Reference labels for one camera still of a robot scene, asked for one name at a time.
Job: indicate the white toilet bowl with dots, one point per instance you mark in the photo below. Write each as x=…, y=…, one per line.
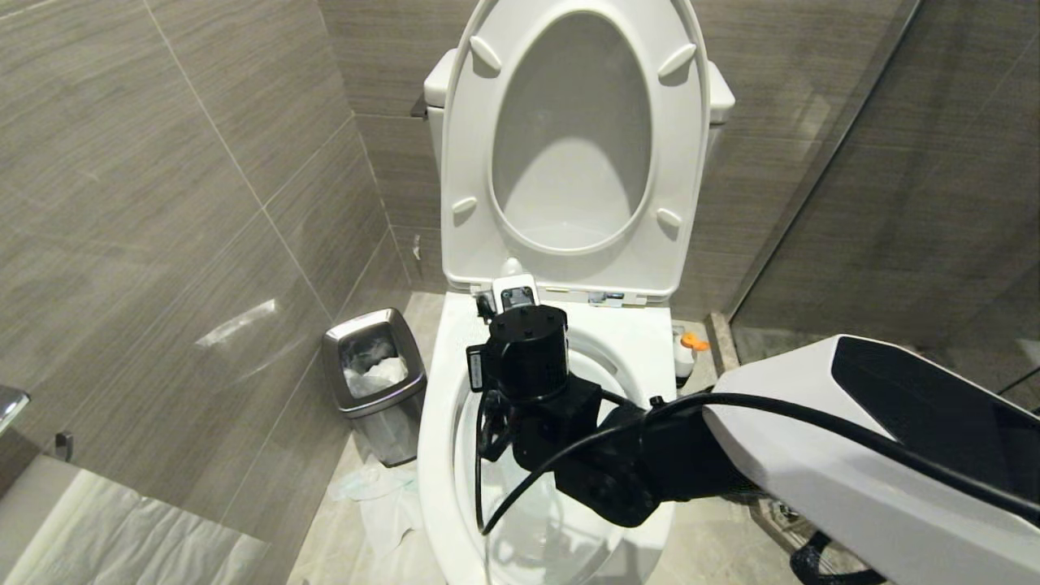
x=455, y=357

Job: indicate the small metal wall hook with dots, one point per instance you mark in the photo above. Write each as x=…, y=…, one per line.
x=62, y=445

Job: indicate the stainless steel trash bin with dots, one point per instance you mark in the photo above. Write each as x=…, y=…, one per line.
x=390, y=426

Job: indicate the white bottle with orange cap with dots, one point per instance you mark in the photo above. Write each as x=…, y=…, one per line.
x=685, y=359

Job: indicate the chrome wall fixture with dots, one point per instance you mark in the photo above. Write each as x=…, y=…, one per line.
x=10, y=404

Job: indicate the white bin liner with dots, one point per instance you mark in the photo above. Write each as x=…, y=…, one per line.
x=372, y=374

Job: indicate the white toilet lid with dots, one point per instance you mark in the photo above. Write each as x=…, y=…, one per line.
x=569, y=122

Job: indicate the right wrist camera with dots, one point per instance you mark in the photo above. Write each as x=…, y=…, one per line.
x=515, y=291

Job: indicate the white toilet tank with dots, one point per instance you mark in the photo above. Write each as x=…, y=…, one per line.
x=720, y=93

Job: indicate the white toilet seat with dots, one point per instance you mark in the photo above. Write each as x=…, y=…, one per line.
x=467, y=146

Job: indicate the glass shower partition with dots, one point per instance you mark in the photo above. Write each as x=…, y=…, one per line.
x=934, y=162

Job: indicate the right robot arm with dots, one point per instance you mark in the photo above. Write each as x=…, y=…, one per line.
x=812, y=487

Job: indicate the toilet seat hinge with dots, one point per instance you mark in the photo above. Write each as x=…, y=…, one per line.
x=613, y=298

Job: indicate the crumpled paper on floor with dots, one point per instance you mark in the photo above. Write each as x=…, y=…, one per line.
x=374, y=496

